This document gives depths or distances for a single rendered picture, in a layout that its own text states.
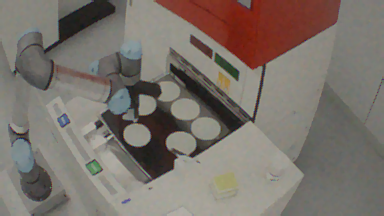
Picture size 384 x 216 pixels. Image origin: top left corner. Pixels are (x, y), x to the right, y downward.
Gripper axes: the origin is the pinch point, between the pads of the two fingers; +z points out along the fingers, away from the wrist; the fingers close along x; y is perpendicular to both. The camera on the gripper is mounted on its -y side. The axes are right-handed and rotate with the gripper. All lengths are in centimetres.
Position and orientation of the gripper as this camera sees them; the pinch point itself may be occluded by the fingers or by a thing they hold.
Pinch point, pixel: (136, 118)
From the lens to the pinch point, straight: 167.4
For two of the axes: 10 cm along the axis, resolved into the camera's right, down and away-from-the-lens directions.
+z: -0.7, 6.6, 7.4
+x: 2.0, 7.4, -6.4
